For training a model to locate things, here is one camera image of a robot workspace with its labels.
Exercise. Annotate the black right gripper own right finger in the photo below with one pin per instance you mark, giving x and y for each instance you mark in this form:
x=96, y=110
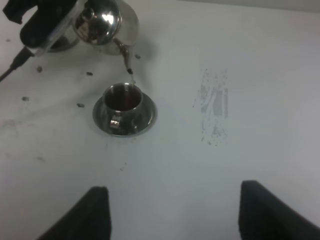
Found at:
x=263, y=216

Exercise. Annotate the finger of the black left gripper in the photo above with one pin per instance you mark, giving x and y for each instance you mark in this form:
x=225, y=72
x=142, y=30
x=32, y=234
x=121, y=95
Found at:
x=14, y=10

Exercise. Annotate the black right gripper own left finger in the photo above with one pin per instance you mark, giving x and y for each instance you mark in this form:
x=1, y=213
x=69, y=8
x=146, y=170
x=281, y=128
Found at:
x=88, y=219

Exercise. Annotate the stainless steel teapot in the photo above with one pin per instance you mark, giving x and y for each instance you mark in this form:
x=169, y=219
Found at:
x=109, y=26

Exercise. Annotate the far stainless steel saucer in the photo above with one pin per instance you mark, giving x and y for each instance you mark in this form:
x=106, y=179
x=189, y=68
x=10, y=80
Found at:
x=63, y=43

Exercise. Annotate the stainless steel saucer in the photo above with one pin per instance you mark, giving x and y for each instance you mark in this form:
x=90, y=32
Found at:
x=145, y=119
x=63, y=43

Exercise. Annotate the near stainless steel teacup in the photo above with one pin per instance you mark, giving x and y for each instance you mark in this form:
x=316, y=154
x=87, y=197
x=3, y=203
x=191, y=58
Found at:
x=123, y=102

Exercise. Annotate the near stainless steel saucer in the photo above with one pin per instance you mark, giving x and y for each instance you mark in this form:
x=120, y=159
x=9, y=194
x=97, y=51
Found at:
x=145, y=119

